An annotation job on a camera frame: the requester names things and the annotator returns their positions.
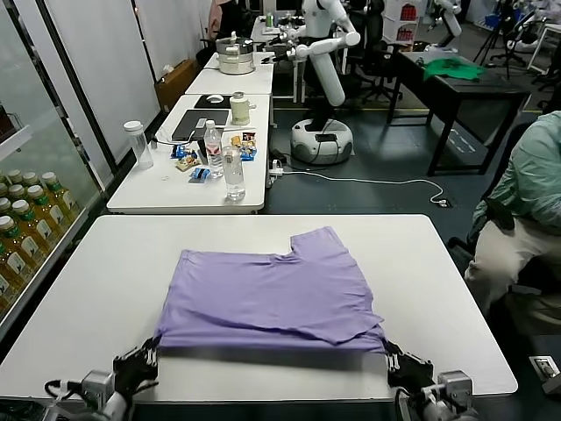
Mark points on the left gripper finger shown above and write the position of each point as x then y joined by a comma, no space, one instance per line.
146,348
154,356

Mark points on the black snack packet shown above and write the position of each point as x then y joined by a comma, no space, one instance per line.
249,137

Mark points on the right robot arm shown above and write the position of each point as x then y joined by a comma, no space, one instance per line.
447,410

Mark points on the black mouse pad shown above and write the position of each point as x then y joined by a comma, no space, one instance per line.
201,104

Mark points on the black tripod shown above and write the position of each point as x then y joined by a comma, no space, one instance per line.
493,37

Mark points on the yellow snack packet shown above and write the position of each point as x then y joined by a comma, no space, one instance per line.
236,140

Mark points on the cream jug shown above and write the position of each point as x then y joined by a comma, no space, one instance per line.
240,109

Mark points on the white side table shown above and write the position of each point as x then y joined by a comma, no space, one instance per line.
144,193

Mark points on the red label water bottle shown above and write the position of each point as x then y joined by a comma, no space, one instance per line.
214,153

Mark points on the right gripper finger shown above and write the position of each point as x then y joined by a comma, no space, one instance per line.
391,361
396,348

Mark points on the green cloth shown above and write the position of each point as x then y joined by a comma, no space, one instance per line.
453,68

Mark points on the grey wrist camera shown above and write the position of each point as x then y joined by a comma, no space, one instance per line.
97,385
456,383

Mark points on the glass display fridge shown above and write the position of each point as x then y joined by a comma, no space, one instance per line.
48,261

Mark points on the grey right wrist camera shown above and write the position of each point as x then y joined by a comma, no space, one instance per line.
456,383

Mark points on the small white remote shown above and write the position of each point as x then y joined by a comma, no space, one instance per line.
202,123

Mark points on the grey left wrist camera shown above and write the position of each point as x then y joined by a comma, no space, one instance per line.
97,385

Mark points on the seated person green jacket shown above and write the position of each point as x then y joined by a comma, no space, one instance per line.
534,175

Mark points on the cream steamer pot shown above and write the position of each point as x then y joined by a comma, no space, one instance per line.
236,59

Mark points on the clear tumbler white lid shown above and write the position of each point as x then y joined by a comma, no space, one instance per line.
141,149

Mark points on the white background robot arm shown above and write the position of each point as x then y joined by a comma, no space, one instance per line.
451,22

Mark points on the cardboard box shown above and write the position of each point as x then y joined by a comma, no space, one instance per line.
175,83

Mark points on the white mouse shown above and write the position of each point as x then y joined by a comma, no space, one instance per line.
215,98

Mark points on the blue snack packet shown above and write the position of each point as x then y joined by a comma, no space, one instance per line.
199,174
248,152
182,151

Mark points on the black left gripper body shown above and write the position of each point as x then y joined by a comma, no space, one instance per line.
133,375

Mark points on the black table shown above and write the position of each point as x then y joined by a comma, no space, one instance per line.
482,90

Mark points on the white shelf red boxes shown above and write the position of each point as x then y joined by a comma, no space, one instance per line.
405,19

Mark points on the large clear water bottle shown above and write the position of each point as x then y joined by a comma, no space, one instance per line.
234,175

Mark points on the purple t-shirt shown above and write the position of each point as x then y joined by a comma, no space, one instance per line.
263,298

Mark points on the white humanoid robot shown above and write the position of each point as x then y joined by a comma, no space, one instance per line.
326,74

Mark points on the person in pink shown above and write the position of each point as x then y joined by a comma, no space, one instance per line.
217,17

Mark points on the blue bin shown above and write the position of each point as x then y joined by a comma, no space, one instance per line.
488,21

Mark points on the grey laptop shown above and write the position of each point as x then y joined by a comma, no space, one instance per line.
193,123

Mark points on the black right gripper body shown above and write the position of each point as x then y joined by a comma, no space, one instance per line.
412,373

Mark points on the brown snack packet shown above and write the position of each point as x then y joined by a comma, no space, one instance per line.
187,163

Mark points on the white table with steamer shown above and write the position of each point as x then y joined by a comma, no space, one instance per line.
236,83

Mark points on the floor socket box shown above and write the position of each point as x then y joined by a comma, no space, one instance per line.
545,368

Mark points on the yellow tea bottle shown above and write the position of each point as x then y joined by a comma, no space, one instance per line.
3,204
44,210
15,245
59,197
14,174
17,190
30,228
30,177

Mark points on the white power strip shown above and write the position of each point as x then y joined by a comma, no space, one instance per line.
276,169

